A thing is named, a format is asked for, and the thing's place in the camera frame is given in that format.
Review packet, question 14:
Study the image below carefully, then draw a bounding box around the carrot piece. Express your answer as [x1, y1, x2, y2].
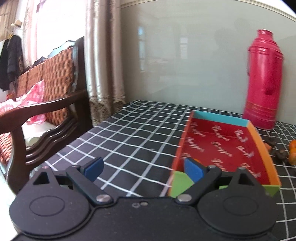
[264, 143, 272, 152]

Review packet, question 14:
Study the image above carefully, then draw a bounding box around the colourful red cardboard tray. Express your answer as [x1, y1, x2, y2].
[168, 110, 281, 197]

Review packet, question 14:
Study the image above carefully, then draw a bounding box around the dark mangosteen back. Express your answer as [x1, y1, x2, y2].
[264, 138, 276, 148]

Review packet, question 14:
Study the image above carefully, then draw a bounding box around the dark mangosteen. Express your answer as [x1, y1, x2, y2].
[274, 149, 288, 163]
[264, 138, 276, 148]

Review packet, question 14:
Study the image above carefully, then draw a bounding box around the wooden woven sofa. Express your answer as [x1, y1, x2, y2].
[1, 38, 93, 194]

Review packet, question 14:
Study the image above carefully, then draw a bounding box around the dark mangosteen front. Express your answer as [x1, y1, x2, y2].
[274, 149, 288, 163]

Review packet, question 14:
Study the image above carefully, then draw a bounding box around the orange middle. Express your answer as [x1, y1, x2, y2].
[288, 151, 296, 166]

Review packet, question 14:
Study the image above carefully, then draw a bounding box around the small orange upper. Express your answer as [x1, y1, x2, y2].
[289, 140, 296, 150]

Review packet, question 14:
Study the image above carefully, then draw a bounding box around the pink plastic bag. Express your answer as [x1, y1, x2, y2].
[0, 79, 46, 125]

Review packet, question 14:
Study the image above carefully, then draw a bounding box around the pink thermos flask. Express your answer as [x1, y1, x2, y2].
[243, 29, 284, 130]

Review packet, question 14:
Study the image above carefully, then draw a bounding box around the black hanging coat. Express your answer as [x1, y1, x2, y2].
[1, 35, 24, 91]

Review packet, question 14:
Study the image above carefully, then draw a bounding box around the beige curtain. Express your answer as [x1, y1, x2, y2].
[84, 1, 125, 126]

